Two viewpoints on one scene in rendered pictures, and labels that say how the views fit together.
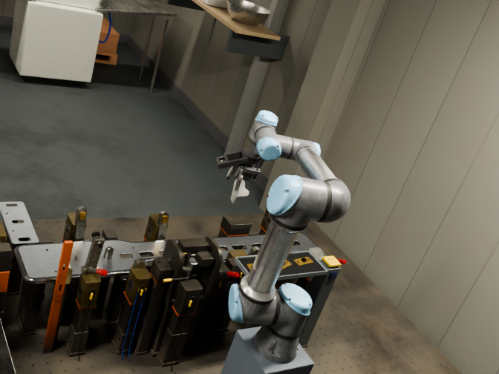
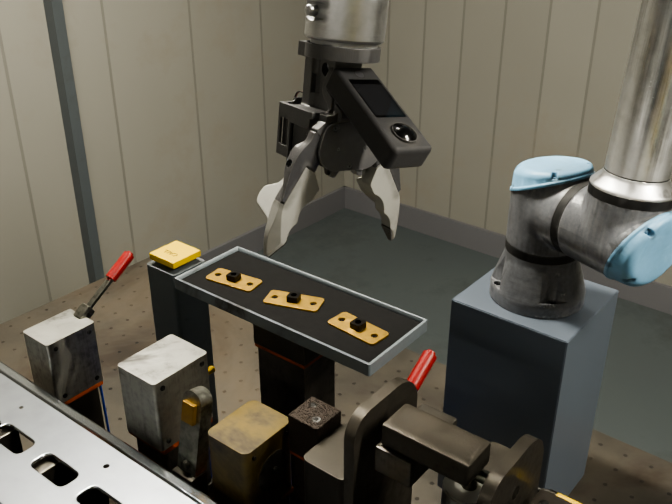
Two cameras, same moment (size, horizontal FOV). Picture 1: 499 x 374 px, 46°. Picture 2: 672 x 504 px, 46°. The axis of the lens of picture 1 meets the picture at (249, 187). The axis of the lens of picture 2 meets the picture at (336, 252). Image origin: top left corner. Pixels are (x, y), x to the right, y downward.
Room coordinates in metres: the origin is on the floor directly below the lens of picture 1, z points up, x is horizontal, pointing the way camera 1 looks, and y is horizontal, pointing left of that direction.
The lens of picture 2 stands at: (2.15, 0.75, 1.75)
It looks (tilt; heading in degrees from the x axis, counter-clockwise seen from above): 27 degrees down; 257
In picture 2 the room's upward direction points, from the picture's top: straight up
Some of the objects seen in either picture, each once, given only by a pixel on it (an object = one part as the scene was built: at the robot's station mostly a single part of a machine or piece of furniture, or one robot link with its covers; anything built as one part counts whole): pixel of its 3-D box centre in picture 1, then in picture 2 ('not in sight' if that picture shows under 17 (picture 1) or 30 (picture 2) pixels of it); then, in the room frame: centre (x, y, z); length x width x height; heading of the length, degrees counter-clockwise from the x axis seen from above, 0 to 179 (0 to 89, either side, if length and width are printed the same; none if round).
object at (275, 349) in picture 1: (280, 335); (539, 267); (1.59, -0.25, 1.15); 0.15 x 0.15 x 0.10
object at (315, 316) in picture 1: (312, 304); (187, 371); (2.15, -0.42, 0.92); 0.08 x 0.08 x 0.44; 39
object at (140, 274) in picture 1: (131, 313); not in sight; (1.77, 0.27, 0.88); 0.11 x 0.07 x 0.37; 39
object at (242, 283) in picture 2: (304, 260); (233, 277); (2.07, -0.30, 1.17); 0.08 x 0.04 x 0.01; 137
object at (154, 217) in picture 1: (148, 250); not in sight; (2.22, 0.33, 0.87); 0.12 x 0.07 x 0.35; 39
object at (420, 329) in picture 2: (282, 266); (295, 303); (1.99, -0.22, 1.16); 0.37 x 0.14 x 0.02; 129
